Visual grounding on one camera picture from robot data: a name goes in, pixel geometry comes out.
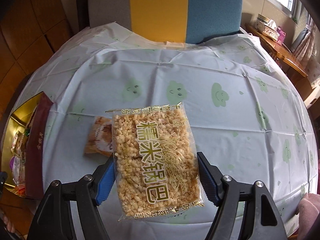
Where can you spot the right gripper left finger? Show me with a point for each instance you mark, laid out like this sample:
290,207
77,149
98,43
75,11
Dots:
91,190

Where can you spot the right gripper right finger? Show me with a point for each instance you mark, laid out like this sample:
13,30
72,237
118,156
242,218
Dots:
223,192

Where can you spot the purple snack packet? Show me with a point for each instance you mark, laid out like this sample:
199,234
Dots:
13,161

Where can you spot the flaky pastry white packet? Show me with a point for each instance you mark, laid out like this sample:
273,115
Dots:
100,137

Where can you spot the clear rice crisp pack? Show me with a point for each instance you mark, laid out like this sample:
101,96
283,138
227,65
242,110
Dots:
157,172

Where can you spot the person's left hand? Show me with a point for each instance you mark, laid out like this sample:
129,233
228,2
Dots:
9,225

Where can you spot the gold red gift box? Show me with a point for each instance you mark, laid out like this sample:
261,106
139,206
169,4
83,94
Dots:
23,137

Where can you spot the cloud-print white tablecloth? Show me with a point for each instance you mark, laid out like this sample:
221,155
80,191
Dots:
245,114

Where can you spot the pink garment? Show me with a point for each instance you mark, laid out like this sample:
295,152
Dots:
308,210

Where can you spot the cardboard box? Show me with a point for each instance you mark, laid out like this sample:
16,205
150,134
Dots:
312,103

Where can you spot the wooden side table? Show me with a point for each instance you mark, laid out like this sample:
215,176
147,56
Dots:
287,62

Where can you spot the right side curtain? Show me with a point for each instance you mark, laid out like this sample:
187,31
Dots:
305,48

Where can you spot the pink small box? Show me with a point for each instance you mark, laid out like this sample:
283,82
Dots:
281,36

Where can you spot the patterned tissue box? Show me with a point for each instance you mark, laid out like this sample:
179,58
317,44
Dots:
267,27

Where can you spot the grey yellow blue chair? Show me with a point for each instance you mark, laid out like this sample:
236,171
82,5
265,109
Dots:
185,21

